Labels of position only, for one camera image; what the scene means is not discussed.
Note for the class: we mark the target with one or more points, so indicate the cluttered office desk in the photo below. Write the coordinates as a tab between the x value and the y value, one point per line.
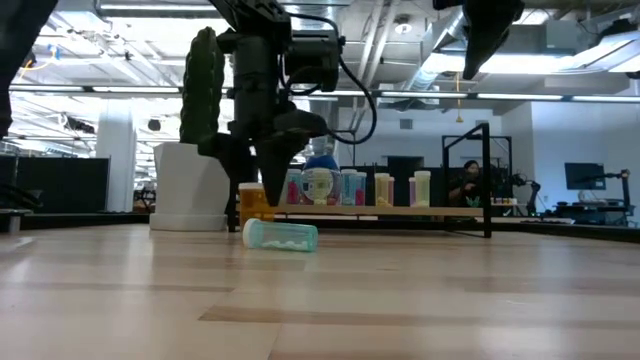
600	209

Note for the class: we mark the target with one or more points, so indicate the person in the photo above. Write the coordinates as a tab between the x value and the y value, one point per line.
465	185

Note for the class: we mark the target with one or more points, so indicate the wooden shelf black metal frame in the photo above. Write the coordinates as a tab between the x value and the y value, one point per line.
440	210

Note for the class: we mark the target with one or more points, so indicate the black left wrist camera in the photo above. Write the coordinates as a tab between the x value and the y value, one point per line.
315	62

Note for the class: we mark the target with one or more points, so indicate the blue-lidded white jar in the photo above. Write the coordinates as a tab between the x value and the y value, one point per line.
321	182

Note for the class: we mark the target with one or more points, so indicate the green cactus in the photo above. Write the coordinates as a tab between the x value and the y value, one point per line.
200	90

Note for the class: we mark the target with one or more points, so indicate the black ceiling camera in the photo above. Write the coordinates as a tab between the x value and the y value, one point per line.
154	125

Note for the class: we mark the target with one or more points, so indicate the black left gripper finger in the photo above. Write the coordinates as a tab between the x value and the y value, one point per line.
275	170
240	160

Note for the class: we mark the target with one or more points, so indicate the black background robot arm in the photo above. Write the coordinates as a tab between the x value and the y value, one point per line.
534	192

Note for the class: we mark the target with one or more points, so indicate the black computer monitor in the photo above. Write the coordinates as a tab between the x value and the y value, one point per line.
585	175

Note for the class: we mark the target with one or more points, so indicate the white plant pot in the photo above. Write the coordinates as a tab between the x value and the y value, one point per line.
187	185

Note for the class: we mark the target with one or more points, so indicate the long ceiling light strip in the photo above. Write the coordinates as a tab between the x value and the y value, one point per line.
135	89
520	96

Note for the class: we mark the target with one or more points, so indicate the white building column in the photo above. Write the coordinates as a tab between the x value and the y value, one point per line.
117	150

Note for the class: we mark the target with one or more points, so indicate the silver spiral ceiling duct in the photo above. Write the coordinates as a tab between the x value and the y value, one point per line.
440	45

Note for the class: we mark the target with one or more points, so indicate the orange vial large white cap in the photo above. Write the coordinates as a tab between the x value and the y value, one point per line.
250	202

